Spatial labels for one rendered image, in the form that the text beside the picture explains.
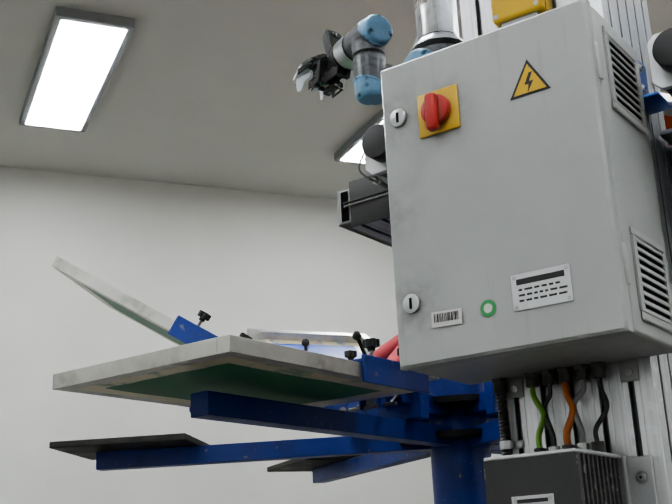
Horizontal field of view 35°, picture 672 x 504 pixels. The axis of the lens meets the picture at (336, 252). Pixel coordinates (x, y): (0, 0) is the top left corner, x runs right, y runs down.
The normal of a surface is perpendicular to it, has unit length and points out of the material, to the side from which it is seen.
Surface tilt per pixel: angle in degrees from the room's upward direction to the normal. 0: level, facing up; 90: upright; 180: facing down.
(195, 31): 180
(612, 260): 90
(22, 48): 180
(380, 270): 90
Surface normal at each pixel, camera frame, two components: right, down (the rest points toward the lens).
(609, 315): -0.58, -0.21
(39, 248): 0.40, -0.29
